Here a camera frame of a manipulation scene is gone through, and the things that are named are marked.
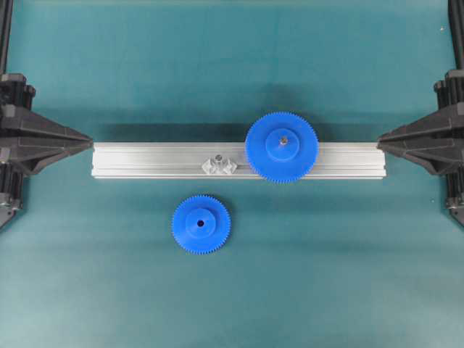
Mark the small blue gear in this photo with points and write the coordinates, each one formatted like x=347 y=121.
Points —
x=201 y=224

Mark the aluminium extrusion rail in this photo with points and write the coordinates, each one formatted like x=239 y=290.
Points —
x=183 y=160

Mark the large blue gear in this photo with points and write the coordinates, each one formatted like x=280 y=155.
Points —
x=281 y=147

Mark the black frame post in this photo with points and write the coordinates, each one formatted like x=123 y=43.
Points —
x=5 y=26
x=455 y=16

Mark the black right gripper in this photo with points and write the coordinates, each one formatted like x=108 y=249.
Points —
x=436 y=157

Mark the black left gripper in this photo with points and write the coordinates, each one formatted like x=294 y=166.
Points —
x=28 y=156

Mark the black left frame post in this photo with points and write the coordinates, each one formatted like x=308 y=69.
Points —
x=5 y=26

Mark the black right frame post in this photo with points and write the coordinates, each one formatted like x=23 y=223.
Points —
x=455 y=16

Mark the metal shaft bracket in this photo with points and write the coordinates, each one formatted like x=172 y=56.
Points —
x=219 y=165

